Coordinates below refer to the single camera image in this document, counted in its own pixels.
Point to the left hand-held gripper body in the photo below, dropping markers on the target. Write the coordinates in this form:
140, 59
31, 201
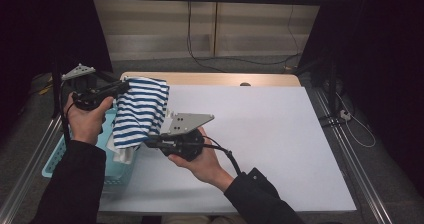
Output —
88, 97

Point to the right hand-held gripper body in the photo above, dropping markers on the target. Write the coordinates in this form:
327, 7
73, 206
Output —
183, 145

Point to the blue white striped shirt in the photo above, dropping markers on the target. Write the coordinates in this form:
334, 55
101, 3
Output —
140, 114

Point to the light blue plastic basket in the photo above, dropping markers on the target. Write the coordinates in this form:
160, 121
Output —
116, 172

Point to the person's left hand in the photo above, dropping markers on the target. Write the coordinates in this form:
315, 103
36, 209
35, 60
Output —
85, 125

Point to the person's right hand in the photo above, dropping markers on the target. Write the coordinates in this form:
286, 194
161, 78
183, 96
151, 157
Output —
206, 167

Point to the yellow floor item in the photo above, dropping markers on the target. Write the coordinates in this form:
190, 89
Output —
45, 90

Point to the black curtain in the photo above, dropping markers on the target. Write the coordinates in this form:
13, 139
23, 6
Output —
383, 50
40, 34

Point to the dark round table grommet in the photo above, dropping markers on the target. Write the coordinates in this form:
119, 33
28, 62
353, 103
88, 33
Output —
245, 84

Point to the white power plug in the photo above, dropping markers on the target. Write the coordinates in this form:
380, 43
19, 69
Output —
345, 114

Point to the aluminium floor rail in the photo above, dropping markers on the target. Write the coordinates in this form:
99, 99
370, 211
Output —
353, 164
23, 180

